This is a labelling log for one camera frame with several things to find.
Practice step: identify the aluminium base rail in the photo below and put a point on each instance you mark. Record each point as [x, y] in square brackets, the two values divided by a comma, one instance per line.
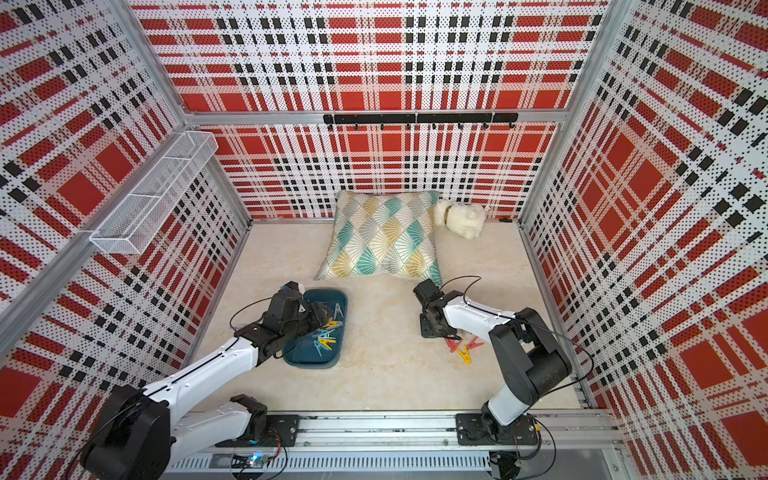
[543, 444]

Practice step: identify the white plush teddy bear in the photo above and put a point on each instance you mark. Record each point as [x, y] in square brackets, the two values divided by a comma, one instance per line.
[464, 220]

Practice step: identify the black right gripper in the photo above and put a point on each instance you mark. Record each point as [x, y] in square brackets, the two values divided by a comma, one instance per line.
[426, 330]

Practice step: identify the patterned teal gold pillow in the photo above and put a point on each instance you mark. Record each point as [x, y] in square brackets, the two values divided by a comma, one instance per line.
[383, 234]

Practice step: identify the white wire mesh shelf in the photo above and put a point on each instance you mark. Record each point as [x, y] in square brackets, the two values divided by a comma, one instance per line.
[135, 221]

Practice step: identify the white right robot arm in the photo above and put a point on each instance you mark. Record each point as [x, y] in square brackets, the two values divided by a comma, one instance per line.
[530, 357]

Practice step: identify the dark teal storage box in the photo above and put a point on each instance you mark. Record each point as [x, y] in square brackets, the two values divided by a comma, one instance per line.
[300, 353]

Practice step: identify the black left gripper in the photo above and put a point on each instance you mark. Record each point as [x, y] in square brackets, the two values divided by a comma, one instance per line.
[317, 315]

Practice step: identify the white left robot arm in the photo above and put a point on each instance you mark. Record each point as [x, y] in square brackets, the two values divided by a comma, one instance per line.
[142, 431]

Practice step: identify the black wall hook rail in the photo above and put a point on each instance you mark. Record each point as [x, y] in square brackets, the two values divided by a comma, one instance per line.
[483, 118]

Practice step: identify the teal clothespin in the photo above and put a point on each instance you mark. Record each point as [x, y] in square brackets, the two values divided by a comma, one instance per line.
[324, 333]
[318, 350]

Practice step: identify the green circuit board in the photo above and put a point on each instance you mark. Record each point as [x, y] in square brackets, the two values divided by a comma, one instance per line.
[254, 461]

